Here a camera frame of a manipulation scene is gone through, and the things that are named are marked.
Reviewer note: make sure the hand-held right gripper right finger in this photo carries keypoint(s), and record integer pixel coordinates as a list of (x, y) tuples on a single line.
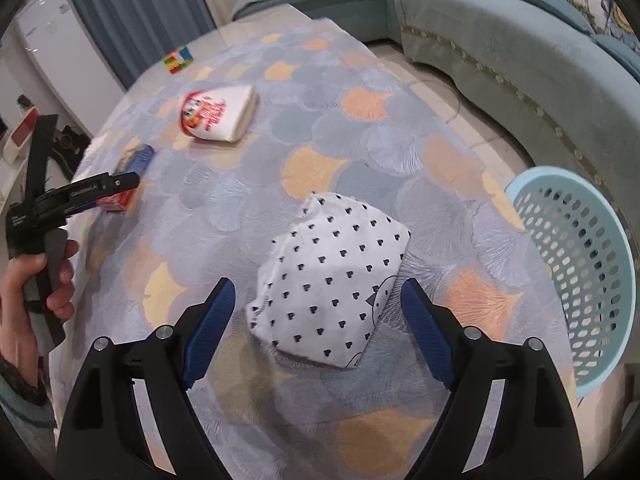
[(427, 330)]

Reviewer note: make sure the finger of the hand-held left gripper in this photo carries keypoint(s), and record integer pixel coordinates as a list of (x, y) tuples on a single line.
[(90, 205), (125, 180)]

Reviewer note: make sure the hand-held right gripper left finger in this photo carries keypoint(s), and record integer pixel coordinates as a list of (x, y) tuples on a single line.
[(207, 330)]

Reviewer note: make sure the small red white carton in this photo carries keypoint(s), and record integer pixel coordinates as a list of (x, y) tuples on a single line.
[(117, 201)]

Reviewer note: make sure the white heart-patterned cloth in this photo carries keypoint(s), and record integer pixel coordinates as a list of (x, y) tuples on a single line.
[(330, 280)]

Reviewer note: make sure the teal plastic basket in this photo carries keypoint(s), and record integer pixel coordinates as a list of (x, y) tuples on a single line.
[(575, 270)]

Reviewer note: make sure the person's left forearm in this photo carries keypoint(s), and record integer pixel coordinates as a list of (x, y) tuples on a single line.
[(22, 395)]

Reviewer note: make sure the person's left hand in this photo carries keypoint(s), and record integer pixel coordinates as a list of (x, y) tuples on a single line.
[(20, 305)]

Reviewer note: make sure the small blue box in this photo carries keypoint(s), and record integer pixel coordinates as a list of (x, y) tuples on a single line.
[(140, 156)]

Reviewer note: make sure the red white box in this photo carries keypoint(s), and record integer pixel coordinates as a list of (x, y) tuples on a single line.
[(22, 135)]

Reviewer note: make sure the red white snack packet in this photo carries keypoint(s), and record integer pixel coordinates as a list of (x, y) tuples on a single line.
[(217, 112)]

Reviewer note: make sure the colourful puzzle cube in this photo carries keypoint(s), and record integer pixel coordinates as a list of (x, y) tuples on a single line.
[(176, 60)]

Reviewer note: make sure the white refrigerator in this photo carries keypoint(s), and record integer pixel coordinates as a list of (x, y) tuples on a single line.
[(60, 55)]

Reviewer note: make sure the blue curtain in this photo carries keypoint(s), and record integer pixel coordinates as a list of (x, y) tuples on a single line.
[(140, 15)]

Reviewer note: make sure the patterned grey orange tablecloth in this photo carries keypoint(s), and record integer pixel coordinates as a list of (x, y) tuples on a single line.
[(350, 160)]

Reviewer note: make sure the blue fabric sofa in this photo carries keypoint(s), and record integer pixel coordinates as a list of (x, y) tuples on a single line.
[(500, 25)]

